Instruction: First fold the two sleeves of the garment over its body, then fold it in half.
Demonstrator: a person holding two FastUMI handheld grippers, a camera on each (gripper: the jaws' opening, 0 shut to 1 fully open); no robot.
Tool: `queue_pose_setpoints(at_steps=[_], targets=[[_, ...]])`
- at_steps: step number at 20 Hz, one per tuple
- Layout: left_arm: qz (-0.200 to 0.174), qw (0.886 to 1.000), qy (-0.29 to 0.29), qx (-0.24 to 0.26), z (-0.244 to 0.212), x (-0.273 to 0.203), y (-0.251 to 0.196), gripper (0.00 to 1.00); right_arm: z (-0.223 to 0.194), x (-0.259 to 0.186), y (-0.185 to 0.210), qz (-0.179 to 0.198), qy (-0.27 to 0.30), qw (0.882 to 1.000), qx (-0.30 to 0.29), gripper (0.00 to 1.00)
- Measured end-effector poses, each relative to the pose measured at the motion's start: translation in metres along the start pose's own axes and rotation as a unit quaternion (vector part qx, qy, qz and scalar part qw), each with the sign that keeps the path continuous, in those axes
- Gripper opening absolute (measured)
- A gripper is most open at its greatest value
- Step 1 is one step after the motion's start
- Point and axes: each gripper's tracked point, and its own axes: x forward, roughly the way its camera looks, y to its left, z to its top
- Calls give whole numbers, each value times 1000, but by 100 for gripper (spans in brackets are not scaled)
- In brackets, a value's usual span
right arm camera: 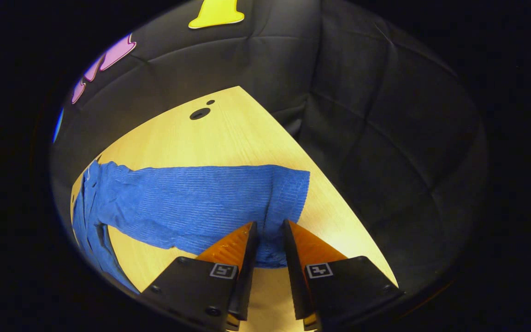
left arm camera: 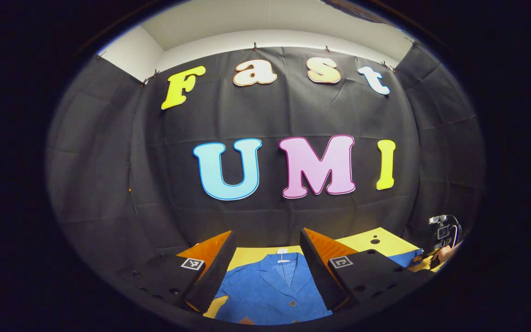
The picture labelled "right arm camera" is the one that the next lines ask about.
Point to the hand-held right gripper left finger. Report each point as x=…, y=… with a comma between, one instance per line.
x=247, y=276

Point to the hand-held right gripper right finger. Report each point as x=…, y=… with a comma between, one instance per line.
x=295, y=276

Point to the black backdrop cloth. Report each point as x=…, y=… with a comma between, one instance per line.
x=362, y=115

